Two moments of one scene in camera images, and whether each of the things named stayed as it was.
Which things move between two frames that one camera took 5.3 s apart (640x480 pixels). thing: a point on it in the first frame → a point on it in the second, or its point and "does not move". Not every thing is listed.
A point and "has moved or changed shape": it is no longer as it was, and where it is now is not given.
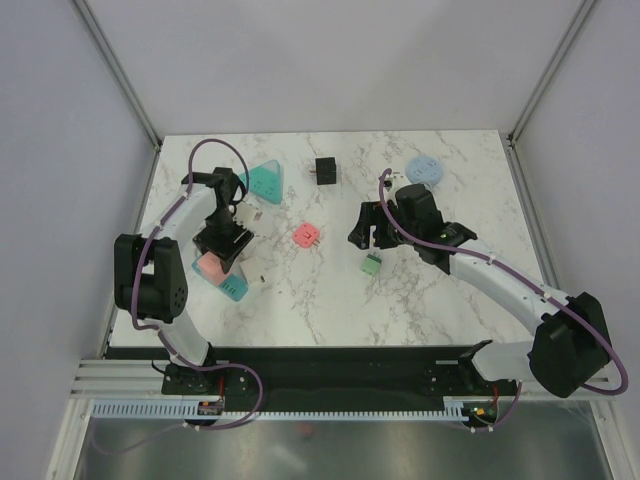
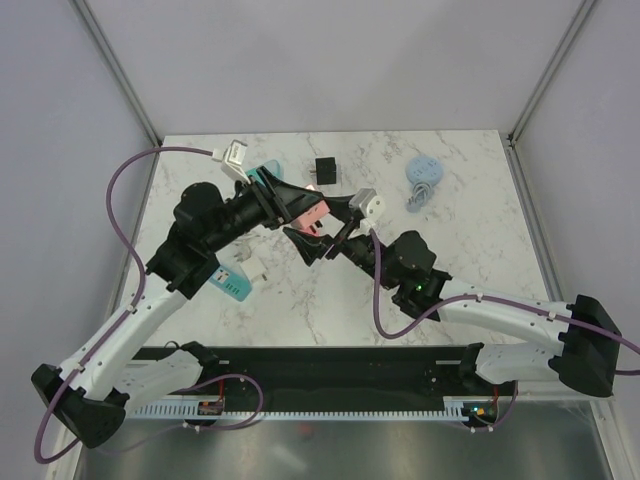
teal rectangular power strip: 233,285 does not move
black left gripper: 227,250 → 281,202
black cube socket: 326,171 does not move
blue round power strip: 424,169 does not move
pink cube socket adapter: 211,268 has moved or changed shape
